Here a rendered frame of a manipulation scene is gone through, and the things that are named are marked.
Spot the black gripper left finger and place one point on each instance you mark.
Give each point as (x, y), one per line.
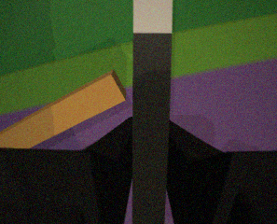
(96, 179)

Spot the dark green flat mat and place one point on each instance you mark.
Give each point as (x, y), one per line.
(33, 32)

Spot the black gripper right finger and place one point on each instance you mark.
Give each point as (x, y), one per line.
(202, 181)

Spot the orange wooden mallet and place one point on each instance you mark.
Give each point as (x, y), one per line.
(73, 108)

